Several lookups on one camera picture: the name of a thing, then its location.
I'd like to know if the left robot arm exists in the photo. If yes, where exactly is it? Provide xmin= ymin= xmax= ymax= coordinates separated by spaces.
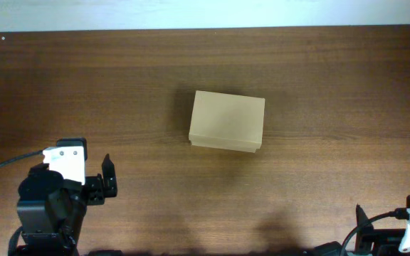
xmin=7 ymin=154 xmax=117 ymax=255

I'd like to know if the cardboard box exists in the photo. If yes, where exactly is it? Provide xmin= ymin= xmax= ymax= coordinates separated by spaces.
xmin=189 ymin=90 xmax=266 ymax=153

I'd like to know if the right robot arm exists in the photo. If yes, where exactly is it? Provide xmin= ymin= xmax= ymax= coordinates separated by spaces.
xmin=302 ymin=205 xmax=410 ymax=256

